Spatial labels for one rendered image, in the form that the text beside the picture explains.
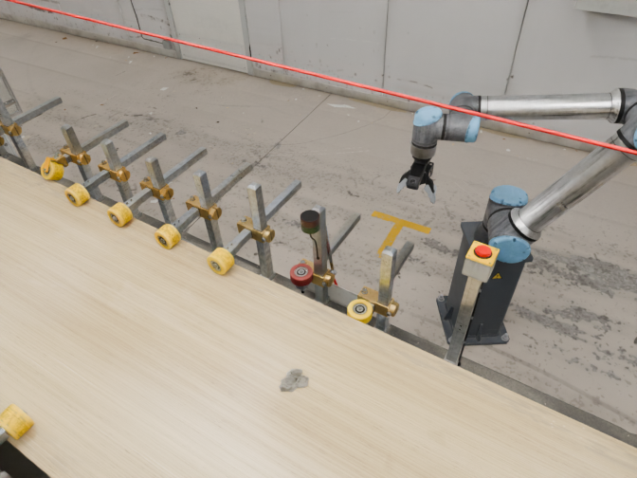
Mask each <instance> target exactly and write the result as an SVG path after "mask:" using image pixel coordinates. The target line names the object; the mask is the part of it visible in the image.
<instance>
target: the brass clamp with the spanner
mask: <svg viewBox="0 0 637 478"><path fill-rule="evenodd" d="M302 260H304V261H305V264H307V265H308V266H310V267H311V268H312V269H313V281H312V282H311V283H313V284H316V285H319V286H321V287H325V286H328V287H330V286H331V285H332V284H333V282H334V280H335V274H333V273H331V272H330V269H328V268H327V271H326V272H325V273H324V275H323V276H320V275H318V274H316V273H314V263H313V262H310V261H308V260H306V259H302Z"/></svg>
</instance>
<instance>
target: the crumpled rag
mask: <svg viewBox="0 0 637 478"><path fill-rule="evenodd" d="M308 380H309V377H307V376H303V375H302V369H297V368H296V369H291V370H290V371H288V372H287V373H286V377H285V378H283V379H282V380H281V385H280V386H279V387H280V389H281V392H282V391H284V392H294V391H295V389H297V388H304V387H306V386H308Z"/></svg>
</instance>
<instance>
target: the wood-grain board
mask: <svg viewBox="0 0 637 478"><path fill-rule="evenodd" d="M66 189H68V188H67V187H66V186H63V185H61V184H59V183H57V182H55V181H53V180H50V179H45V178H43V176H42V175H38V174H36V173H34V172H32V171H31V170H28V169H26V168H24V167H22V166H20V165H17V164H15V163H13V162H11V161H9V160H7V159H4V158H2V157H0V413H2V412H3V411H4V410H5V409H6V408H7V407H8V406H9V405H10V404H12V403H13V404H15V405H16V406H17V407H19V408H20V409H21V410H24V411H25V412H27V415H28V416H29V417H30V418H31V419H32V420H33V421H34V425H33V426H32V427H31V428H30V429H29V430H28V431H26V432H25V433H24V434H23V435H22V436H21V437H20V438H19V439H18V440H15V439H14V438H13V437H11V436H10V435H9V434H8V436H9V438H8V439H7V441H8V442H10V443H11V445H12V446H13V447H15V448H16V449H17V450H18V451H20V452H21V453H22V454H23V455H24V456H25V457H27V458H28V459H29V460H30V461H31V462H33V463H34V464H35V465H36V466H37V467H39V468H40V469H41V470H42V471H44V472H45V473H46V474H47V475H48V476H50V477H51V478H637V449H636V448H634V447H632V446H630V445H628V444H626V443H624V442H622V441H620V440H617V439H615V438H613V437H611V436H609V435H606V434H604V433H602V432H600V431H598V430H595V429H593V428H591V427H589V426H587V425H584V424H582V423H580V422H578V421H576V420H574V419H571V418H569V417H568V416H566V415H564V414H560V413H558V412H556V411H554V410H552V409H549V408H547V407H545V406H543V405H541V404H538V403H536V402H535V401H533V400H531V399H529V398H526V397H524V396H522V395H519V394H516V393H514V392H512V391H510V390H508V389H506V388H503V387H501V386H500V385H498V384H496V383H493V382H491V381H489V380H487V379H485V378H483V377H479V376H477V375H475V374H473V373H470V372H468V371H466V370H465V369H463V368H461V367H458V366H456V365H454V364H452V363H450V362H447V361H445V360H443V359H441V358H438V357H435V356H433V355H432V354H430V353H428V352H425V351H423V350H421V349H419V348H417V347H415V346H412V345H410V344H408V343H406V342H404V341H401V340H399V339H397V338H395V337H392V336H390V335H388V334H386V333H384V332H382V331H379V330H377V329H375V328H373V327H371V326H369V325H367V324H365V323H363V322H360V321H357V320H355V319H353V318H351V317H349V316H346V315H344V314H342V313H340V312H338V311H336V310H334V309H332V308H330V307H328V306H326V305H323V304H321V303H318V302H316V301H314V300H311V299H309V298H307V297H305V296H303V295H301V294H299V293H297V292H295V291H293V290H291V289H288V288H286V287H284V286H282V285H278V284H276V283H274V282H272V281H270V280H268V279H266V278H264V277H262V276H260V275H258V274H255V273H253V272H251V271H249V270H247V269H245V268H242V267H239V266H237V265H235V264H234V265H233V266H232V267H231V268H230V269H229V270H228V271H227V272H226V273H225V274H223V275H222V274H218V273H216V272H214V271H213V270H212V269H211V268H210V267H209V265H208V262H207V258H208V257H209V256H210V255H211V253H209V252H207V251H205V250H203V249H201V248H198V247H196V246H194V245H192V244H190V243H187V242H185V241H183V240H181V239H180V241H179V242H178V243H177V244H175V245H174V246H173V247H172V248H170V249H165V248H163V247H161V246H160V245H159V244H158V243H157V241H156V240H155V232H156V231H157V230H158V229H157V228H155V227H152V226H150V225H148V224H146V223H144V222H141V221H139V220H137V219H135V218H134V217H133V218H132V219H131V220H130V221H129V222H127V223H126V224H125V225H124V226H122V227H119V226H117V225H115V224H114V223H113V222H112V221H111V220H110V218H109V217H108V214H107V211H108V210H109V209H110V208H111V207H108V206H106V205H104V204H102V203H100V202H99V201H96V200H94V199H92V198H89V199H88V200H87V201H86V202H84V203H83V204H81V205H80V206H79V207H77V206H75V205H73V204H72V203H71V202H70V201H69V200H68V199H67V197H66V196H65V193H64V191H65V190H66ZM296 368H297V369H302V375H303V376H307V377H309V380H308V386H306V387H304V388H297V389H295V391H294V392H284V391H282V392H281V389H280V387H279V386H280V385H281V380H282V379H283V378H285V377H286V373H287V372H288V371H290V370H291V369H296Z"/></svg>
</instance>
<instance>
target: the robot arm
mask: <svg viewBox="0 0 637 478"><path fill-rule="evenodd" d="M449 105H451V106H455V107H460V108H463V109H467V110H471V111H475V112H479V113H483V114H486V115H491V116H495V117H499V118H503V119H507V120H608V121H609V123H619V124H624V125H623V126H622V127H621V128H620V129H618V130H617V131H616V132H615V134H614V135H612V136H611V137H610V138H608V139H607V140H606V141H605V143H608V144H612V145H616V146H620V147H624V148H628V149H631V150H636V151H637V89H633V88H614V89H613V90H612V91H611V92H610V93H587V94H548V95H509V96H473V95H472V94H471V93H470V92H467V91H461V92H458V93H456V94H455V95H454V96H453V97H452V98H451V100H450V103H449ZM448 110H449V109H448ZM481 120H491V119H485V118H481V117H477V116H473V115H469V114H466V113H462V112H458V111H453V110H449V114H444V113H443V112H442V110H441V109H440V108H438V107H434V106H426V107H422V108H420V109H418V110H417V111H416V113H415V115H414V120H413V129H412V138H411V142H410V144H411V146H410V153H411V154H412V157H413V159H414V162H413V163H412V165H411V166H410V170H408V171H407V172H405V173H404V174H403V175H402V176H401V178H400V181H399V184H398V186H397V190H396V192H397V193H400V191H401V190H402V189H403V188H404V187H405V186H407V188H408V189H413V190H418V189H419V186H420V185H422V184H425V183H426V186H425V188H424V190H425V191H426V192H427V193H428V197H429V198H430V202H431V203H433V204H434V203H435V200H436V195H435V194H436V190H437V186H436V185H435V184H433V181H432V179H431V178H430V177H431V176H432V173H433V166H434V163H433V162H430V160H431V159H432V158H433V157H434V156H435V153H436V147H437V141H438V140H449V141H460V142H465V143H468V142H475V141H476V139H477V136H478V132H479V127H480V122H481ZM636 160H637V156H636V155H632V154H628V153H624V152H620V151H616V150H612V149H608V148H604V147H600V146H598V147H597V148H596V149H595V150H593V151H592V152H591V153H590V154H588V155H587V156H586V157H584V158H583V159H582V160H581V161H579V162H578V163H577V164H576V165H575V166H573V167H572V168H571V169H570V170H569V171H568V172H567V173H566V174H564V175H563V176H562V177H560V178H559V179H558V180H557V181H555V182H554V183H553V184H552V185H550V186H549V187H548V188H547V189H545V190H544V191H543V192H542V193H540V194H539V195H538V196H536V197H535V198H534V199H533V200H531V201H530V202H529V203H528V194H527V193H526V192H525V191H524V190H523V189H521V188H518V187H515V186H511V185H501V186H497V187H495V188H494V189H493V190H492V191H491V194H489V199H488V203H487V207H486V210H485V214H484V218H483V221H482V223H481V224H480V225H479V226H478V227H477V228H476V230H475V234H474V240H475V241H477V242H480V243H483V244H486V245H488V246H490V247H493V248H498V249H499V250H500V251H499V255H498V258H497V260H499V261H501V262H506V263H509V264H513V263H518V262H521V261H523V260H525V259H526V258H527V257H528V256H529V255H530V252H531V247H530V246H531V245H532V244H533V243H534V242H535V241H536V240H538V239H539V238H540V237H541V231H542V230H543V229H545V228H546V227H547V226H549V225H550V224H552V223H553V222H554V221H555V220H556V219H557V218H559V217H560V216H561V215H563V214H564V213H565V212H567V211H569V210H570V209H571V208H573V207H574V206H575V205H577V204H578V203H579V202H581V201H582V200H584V199H585V198H586V197H588V196H589V195H590V194H592V193H593V192H595V191H596V190H597V189H599V188H600V187H602V186H603V185H604V184H606V183H607V182H608V181H610V180H611V179H612V178H614V177H615V176H616V175H618V174H620V173H621V172H622V171H624V170H625V169H626V168H627V167H628V166H629V165H631V164H632V163H633V162H635V161H636ZM429 164H432V165H429ZM431 170H432V171H431ZM429 173H430V176H428V174H429ZM527 203H528V204H527Z"/></svg>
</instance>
